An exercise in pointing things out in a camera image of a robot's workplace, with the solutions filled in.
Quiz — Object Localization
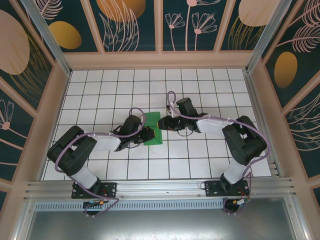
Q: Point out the grey metal sheet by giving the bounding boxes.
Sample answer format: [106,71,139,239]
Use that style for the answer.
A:
[24,209,301,240]

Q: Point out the dark panel with three flowers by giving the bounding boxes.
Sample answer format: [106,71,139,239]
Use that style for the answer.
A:
[161,0,227,53]

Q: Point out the small electronics connector board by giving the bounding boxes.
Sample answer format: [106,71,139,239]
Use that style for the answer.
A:
[82,198,106,209]
[231,198,251,208]

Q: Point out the dark panel oval and feather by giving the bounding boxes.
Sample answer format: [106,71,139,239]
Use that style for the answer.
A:
[263,0,320,109]

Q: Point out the dark panel orange circle leaves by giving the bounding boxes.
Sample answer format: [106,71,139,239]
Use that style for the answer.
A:
[88,0,159,54]

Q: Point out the dark panel with cream circle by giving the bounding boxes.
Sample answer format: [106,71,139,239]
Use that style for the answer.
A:
[219,0,276,53]

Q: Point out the dark panel golden oval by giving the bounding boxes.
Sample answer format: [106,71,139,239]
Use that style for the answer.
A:
[24,0,101,54]

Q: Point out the dark panel with leaf outlines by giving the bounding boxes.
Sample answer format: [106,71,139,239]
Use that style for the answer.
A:
[284,91,320,179]

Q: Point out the dark panel with single flower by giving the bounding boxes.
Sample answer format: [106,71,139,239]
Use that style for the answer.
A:
[0,82,35,182]

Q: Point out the dark panel with golden lines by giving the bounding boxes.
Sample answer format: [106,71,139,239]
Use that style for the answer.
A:
[0,0,55,112]

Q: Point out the aluminium mounting rail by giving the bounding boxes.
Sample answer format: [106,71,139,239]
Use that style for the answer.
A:
[23,177,297,203]

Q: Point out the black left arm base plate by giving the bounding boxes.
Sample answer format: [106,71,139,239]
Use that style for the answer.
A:
[71,181,118,200]

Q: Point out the slotted grey cable tray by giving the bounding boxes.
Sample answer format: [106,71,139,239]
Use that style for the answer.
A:
[33,201,251,211]

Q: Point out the aluminium side rail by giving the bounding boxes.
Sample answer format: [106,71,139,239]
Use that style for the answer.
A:
[243,71,285,179]

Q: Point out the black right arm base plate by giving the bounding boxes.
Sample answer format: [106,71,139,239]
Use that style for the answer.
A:
[204,179,251,198]

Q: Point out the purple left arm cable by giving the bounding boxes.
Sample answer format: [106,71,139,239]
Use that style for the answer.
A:
[54,107,146,218]

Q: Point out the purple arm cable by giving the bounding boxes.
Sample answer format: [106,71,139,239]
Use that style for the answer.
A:
[54,107,146,218]
[166,91,271,216]

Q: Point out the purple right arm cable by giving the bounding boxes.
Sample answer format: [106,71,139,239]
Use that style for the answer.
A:
[166,91,271,216]

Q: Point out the aluminium corner post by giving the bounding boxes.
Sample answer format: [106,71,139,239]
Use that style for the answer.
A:
[245,0,295,75]
[19,0,73,77]

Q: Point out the aluminium frame strut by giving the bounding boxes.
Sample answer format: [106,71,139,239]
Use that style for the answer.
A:
[13,199,35,240]
[284,197,310,240]

